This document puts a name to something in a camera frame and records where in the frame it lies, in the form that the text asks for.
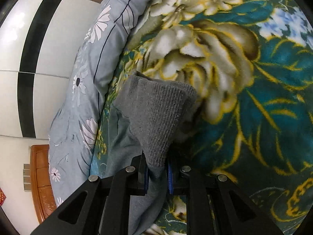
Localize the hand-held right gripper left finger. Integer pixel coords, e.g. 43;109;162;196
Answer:
31;152;149;235

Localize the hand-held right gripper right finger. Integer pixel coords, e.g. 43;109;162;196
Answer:
167;157;291;235

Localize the grey knit sweater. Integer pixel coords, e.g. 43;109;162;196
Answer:
105;71;198;235

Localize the blue daisy print duvet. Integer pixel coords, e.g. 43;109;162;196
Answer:
48;0;167;208

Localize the carved wooden headboard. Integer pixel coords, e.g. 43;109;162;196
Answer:
30;144;58;224

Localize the teal floral plush blanket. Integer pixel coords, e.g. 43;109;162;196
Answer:
89;0;313;235

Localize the white wardrobe with black stripe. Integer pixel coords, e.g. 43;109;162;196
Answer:
0;0;108;140

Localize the beige wall switch panel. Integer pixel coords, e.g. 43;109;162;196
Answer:
23;164;31;191

